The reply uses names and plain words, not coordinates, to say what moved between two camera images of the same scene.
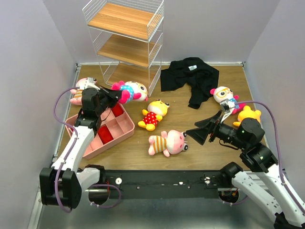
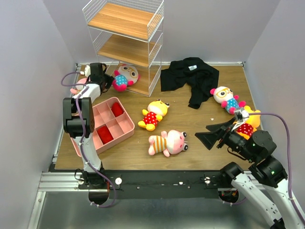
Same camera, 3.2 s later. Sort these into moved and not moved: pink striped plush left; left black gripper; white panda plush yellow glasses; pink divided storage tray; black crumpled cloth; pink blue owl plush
Moved: left black gripper; pink blue owl plush
Not moved: pink divided storage tray; pink striped plush left; black crumpled cloth; white panda plush yellow glasses
